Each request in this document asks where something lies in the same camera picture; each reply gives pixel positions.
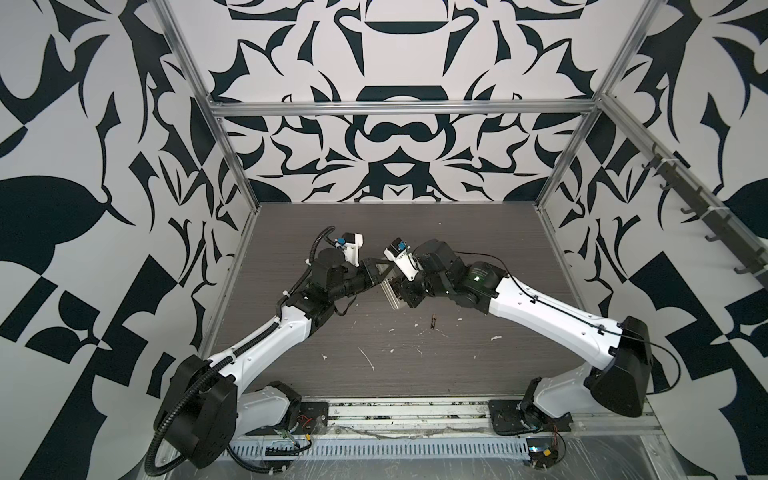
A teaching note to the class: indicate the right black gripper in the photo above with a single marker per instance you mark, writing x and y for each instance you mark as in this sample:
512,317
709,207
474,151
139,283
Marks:
408,291

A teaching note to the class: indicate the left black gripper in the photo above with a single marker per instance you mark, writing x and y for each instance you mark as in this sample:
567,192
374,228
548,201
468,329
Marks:
369,272

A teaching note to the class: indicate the white remote control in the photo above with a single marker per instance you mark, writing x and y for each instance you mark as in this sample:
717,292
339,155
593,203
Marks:
394,301

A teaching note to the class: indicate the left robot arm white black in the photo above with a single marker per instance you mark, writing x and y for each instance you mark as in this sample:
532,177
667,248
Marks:
207,406

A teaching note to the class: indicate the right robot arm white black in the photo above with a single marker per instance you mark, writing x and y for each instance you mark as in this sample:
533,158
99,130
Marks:
616,355

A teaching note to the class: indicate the small green circuit board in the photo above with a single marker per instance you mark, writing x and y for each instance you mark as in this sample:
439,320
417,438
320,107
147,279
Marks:
544,453

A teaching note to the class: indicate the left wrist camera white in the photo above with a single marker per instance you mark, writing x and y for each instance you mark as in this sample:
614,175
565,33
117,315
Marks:
350,245

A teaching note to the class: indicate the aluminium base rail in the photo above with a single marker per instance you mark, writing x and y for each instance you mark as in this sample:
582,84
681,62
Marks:
422,417

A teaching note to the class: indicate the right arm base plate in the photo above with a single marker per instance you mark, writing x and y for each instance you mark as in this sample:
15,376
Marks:
518,417

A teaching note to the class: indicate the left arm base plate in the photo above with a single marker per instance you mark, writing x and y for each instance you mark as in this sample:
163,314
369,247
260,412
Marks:
303,419

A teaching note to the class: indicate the white slotted cable duct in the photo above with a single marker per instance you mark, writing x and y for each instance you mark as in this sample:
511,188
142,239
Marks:
386,449

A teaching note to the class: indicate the aluminium frame back bar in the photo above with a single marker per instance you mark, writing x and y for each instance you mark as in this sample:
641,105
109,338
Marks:
400,107

